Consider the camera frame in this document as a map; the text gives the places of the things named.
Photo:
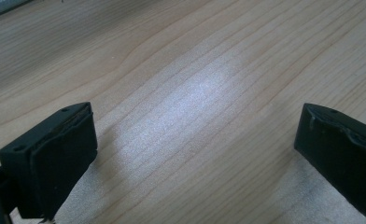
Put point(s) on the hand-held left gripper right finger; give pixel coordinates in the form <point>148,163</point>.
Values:
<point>340,149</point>

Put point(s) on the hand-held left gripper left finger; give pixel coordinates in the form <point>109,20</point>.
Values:
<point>59,161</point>

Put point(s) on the grey object at table edge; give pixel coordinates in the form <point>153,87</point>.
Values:
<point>0,6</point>

